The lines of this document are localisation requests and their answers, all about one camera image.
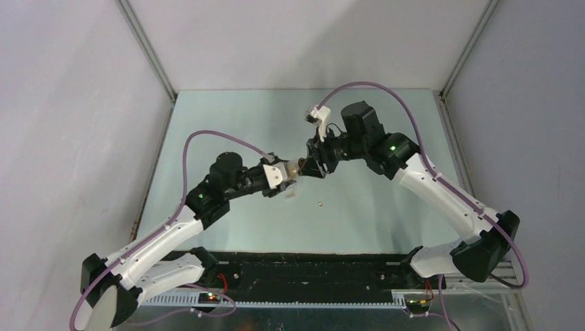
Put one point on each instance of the left circuit board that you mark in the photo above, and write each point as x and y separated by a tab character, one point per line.
208	298

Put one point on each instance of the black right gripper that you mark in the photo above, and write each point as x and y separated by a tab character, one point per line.
312	167

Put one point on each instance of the circuit board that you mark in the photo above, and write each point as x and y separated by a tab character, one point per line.
208	298
418	307

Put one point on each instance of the aluminium right frame post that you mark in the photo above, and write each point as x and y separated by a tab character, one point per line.
478	30

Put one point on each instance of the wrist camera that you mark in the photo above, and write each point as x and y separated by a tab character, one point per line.
319	116
275	173

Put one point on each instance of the white slotted cable duct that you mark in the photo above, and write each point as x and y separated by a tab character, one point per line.
189	300

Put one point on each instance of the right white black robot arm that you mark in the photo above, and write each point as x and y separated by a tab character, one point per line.
485	236

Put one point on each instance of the clear three-cell pill organizer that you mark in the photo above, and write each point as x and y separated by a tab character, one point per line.
291	191

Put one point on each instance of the aluminium left frame post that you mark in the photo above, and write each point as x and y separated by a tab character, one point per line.
137	29

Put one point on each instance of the aluminium frame post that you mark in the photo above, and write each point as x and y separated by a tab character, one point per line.
137	29
478	30

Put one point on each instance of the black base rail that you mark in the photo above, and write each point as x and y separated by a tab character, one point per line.
313	278

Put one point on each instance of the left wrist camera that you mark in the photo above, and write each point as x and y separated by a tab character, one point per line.
275	173

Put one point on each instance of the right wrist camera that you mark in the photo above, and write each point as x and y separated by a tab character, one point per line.
319	116

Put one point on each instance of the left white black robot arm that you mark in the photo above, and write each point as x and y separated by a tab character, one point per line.
116	285

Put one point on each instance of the right circuit board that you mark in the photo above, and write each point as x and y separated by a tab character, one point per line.
418	307

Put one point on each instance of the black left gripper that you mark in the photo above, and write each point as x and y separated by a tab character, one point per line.
272	191

